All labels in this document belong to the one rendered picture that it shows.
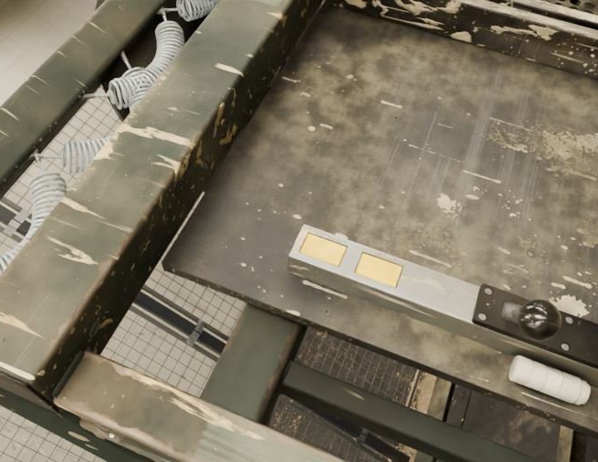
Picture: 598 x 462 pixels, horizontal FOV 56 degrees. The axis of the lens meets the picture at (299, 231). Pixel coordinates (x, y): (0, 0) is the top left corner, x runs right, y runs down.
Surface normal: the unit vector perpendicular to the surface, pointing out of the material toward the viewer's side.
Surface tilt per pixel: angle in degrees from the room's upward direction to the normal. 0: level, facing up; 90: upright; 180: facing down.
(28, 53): 90
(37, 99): 90
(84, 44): 90
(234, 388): 60
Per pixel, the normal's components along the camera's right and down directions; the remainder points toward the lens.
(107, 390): 0.04, -0.54
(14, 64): 0.49, -0.27
